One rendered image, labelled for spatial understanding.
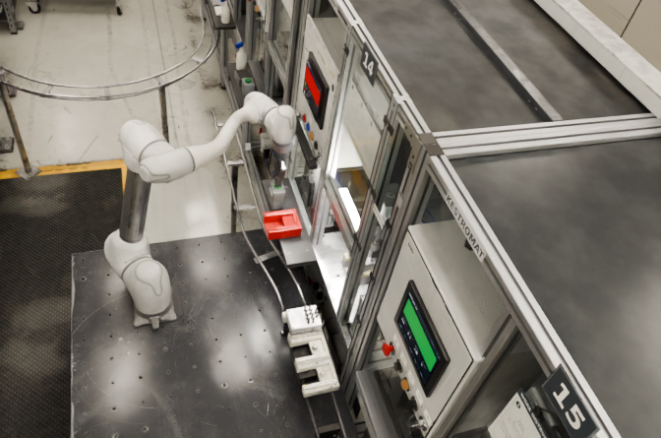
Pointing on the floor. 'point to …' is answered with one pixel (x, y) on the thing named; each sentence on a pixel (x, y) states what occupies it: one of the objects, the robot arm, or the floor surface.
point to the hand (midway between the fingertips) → (278, 180)
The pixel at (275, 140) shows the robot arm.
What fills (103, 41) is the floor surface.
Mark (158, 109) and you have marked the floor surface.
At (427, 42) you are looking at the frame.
